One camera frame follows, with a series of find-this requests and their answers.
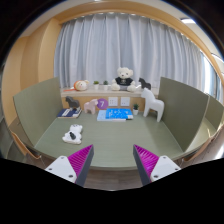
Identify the dark navy book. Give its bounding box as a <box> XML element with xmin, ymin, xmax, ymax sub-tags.
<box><xmin>58</xmin><ymin>109</ymin><xmax>82</xmax><ymax>118</ymax></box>

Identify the dark grey horse figure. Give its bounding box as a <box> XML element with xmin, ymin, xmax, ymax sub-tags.
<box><xmin>66</xmin><ymin>96</ymin><xmax>80</xmax><ymax>109</ymax></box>

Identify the black horse figure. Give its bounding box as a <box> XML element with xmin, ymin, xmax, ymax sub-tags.
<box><xmin>139</xmin><ymin>78</ymin><xmax>151</xmax><ymax>90</ymax></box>

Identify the small potted plant middle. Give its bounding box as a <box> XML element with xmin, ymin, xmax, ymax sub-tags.
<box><xmin>103</xmin><ymin>80</ymin><xmax>109</xmax><ymax>91</ymax></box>

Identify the grey window curtain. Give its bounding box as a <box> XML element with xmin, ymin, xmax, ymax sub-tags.
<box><xmin>53</xmin><ymin>12</ymin><xmax>224</xmax><ymax>105</ymax></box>

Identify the small potted plant on table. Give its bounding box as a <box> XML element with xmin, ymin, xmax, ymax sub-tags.
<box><xmin>133</xmin><ymin>103</ymin><xmax>139</xmax><ymax>115</ymax></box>

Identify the wooden chair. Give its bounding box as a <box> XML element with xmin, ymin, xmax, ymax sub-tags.
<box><xmin>11</xmin><ymin>132</ymin><xmax>41</xmax><ymax>160</ymax></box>
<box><xmin>182</xmin><ymin>124</ymin><xmax>224</xmax><ymax>162</ymax></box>

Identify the white wall socket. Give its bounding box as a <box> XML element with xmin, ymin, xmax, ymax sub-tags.
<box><xmin>108</xmin><ymin>97</ymin><xmax>118</xmax><ymax>106</ymax></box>
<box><xmin>120</xmin><ymin>97</ymin><xmax>130</xmax><ymax>106</ymax></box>

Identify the green partition panel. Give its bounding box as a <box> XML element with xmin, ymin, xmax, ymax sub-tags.
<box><xmin>13</xmin><ymin>78</ymin><xmax>63</xmax><ymax>145</ymax></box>
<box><xmin>158</xmin><ymin>77</ymin><xmax>224</xmax><ymax>152</ymax></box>

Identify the white wall socket left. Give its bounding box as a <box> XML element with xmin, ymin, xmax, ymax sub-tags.
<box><xmin>108</xmin><ymin>97</ymin><xmax>118</xmax><ymax>106</ymax></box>

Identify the white wall socket right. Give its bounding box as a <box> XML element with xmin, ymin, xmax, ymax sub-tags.
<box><xmin>120</xmin><ymin>97</ymin><xmax>130</xmax><ymax>106</ymax></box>

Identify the wooden chair left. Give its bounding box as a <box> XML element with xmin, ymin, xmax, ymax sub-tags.
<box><xmin>11</xmin><ymin>132</ymin><xmax>41</xmax><ymax>160</ymax></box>

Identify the white teddy bear black shirt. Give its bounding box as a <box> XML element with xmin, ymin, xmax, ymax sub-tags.
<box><xmin>111</xmin><ymin>67</ymin><xmax>136</xmax><ymax>92</ymax></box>

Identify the purple round number sign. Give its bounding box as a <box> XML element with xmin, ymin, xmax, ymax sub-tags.
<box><xmin>97</xmin><ymin>98</ymin><xmax>108</xmax><ymax>110</ymax></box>

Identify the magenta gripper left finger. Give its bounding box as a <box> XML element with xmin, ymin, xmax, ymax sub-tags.
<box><xmin>46</xmin><ymin>145</ymin><xmax>94</xmax><ymax>187</ymax></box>

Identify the lion plush toy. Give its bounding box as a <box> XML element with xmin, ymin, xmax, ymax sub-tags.
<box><xmin>67</xmin><ymin>80</ymin><xmax>89</xmax><ymax>91</ymax></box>

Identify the wooden shelf ledge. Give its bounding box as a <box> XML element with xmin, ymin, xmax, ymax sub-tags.
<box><xmin>60</xmin><ymin>85</ymin><xmax>160</xmax><ymax>98</ymax></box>

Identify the white book under blue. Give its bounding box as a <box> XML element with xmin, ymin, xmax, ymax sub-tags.
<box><xmin>97</xmin><ymin>110</ymin><xmax>125</xmax><ymax>122</ymax></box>

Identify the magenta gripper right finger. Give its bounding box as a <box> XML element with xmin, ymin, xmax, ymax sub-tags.
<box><xmin>133</xmin><ymin>144</ymin><xmax>180</xmax><ymax>185</ymax></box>

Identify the wooden chair right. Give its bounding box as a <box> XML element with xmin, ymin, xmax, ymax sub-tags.
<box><xmin>182</xmin><ymin>124</ymin><xmax>224</xmax><ymax>162</ymax></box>

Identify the pink horse figure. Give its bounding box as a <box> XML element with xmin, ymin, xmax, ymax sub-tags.
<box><xmin>84</xmin><ymin>99</ymin><xmax>98</xmax><ymax>114</ymax></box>

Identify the green right partition panel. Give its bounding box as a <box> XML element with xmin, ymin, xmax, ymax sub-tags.
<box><xmin>158</xmin><ymin>77</ymin><xmax>224</xmax><ymax>152</ymax></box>

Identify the small potted plant left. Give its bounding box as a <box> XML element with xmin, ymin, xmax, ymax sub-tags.
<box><xmin>93</xmin><ymin>81</ymin><xmax>99</xmax><ymax>90</ymax></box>

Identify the green left partition panel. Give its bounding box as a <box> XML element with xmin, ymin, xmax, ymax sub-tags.
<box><xmin>13</xmin><ymin>78</ymin><xmax>63</xmax><ymax>145</ymax></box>

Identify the white wooden horse figure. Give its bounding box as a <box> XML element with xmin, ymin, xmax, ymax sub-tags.
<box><xmin>141</xmin><ymin>88</ymin><xmax>164</xmax><ymax>121</ymax></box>

